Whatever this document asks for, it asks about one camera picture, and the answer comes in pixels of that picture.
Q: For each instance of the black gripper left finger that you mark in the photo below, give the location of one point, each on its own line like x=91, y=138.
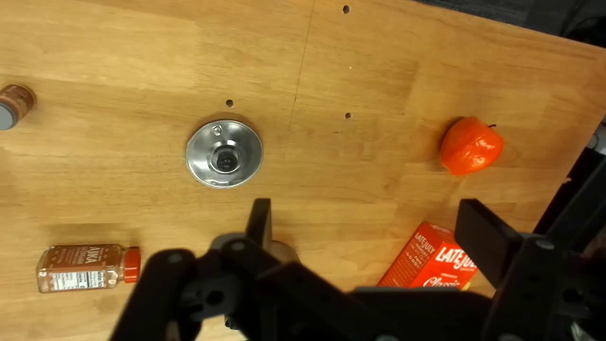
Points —
x=257, y=229

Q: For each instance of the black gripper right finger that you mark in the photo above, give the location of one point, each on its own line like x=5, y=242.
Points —
x=487, y=240

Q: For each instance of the silver teapot lid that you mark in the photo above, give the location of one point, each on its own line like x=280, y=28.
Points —
x=223, y=155

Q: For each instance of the orange cracker box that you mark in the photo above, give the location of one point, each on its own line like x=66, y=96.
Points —
x=430, y=259

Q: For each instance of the orange toy tomato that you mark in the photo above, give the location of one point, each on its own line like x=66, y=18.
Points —
x=469, y=147

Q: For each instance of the small grey-capped jar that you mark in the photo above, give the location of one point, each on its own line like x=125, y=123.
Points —
x=15, y=104

